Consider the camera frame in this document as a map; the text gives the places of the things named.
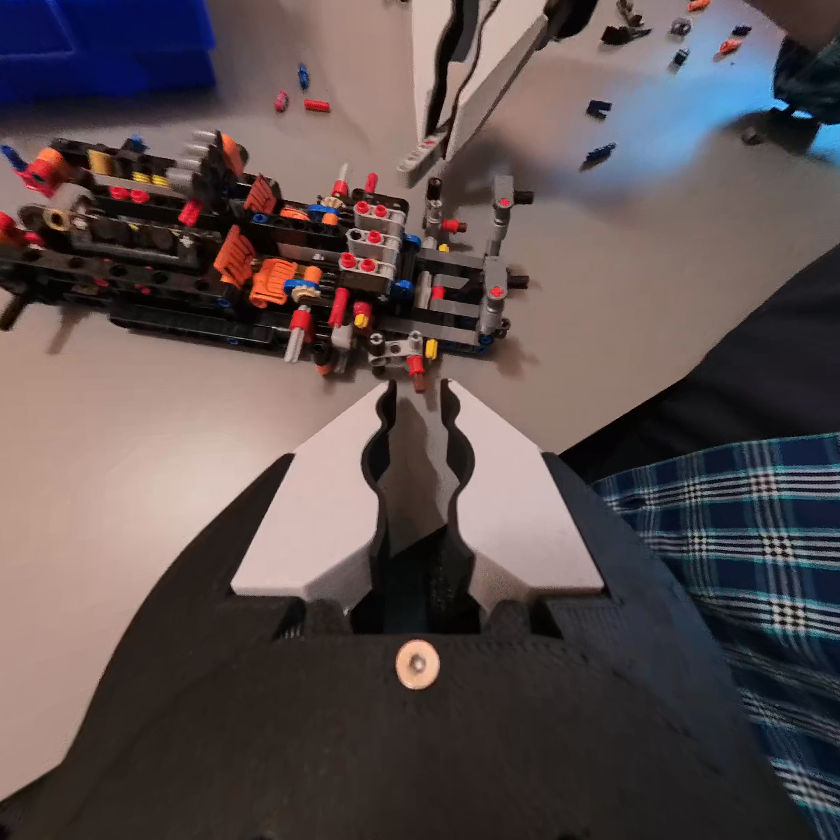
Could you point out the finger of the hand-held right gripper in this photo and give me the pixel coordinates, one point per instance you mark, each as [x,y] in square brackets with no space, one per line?
[505,72]
[430,52]

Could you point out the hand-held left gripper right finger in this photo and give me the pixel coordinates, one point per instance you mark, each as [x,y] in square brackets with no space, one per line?
[525,525]

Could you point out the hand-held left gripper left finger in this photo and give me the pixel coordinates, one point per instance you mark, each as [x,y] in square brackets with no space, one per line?
[308,525]

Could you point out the grey lego beam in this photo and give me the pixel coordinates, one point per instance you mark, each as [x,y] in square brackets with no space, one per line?
[420,161]

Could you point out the black lego technic model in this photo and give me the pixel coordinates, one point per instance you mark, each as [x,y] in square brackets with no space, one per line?
[164,236]

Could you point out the blue lego connector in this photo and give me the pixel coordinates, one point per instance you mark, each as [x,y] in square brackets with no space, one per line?
[598,108]

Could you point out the dark grey lego piece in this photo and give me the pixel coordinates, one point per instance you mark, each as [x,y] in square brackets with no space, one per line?
[680,27]

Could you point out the dark blue lego piece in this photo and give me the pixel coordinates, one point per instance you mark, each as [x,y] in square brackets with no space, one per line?
[679,58]

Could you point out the red lego pin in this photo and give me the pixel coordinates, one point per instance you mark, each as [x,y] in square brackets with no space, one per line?
[316,105]
[281,102]

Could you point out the blue plaid shirt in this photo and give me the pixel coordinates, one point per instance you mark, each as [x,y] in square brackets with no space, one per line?
[754,590]

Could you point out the black trousers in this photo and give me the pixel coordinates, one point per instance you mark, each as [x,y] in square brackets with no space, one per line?
[754,380]

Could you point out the blue plastic bin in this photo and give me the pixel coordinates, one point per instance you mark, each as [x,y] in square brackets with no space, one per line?
[98,46]

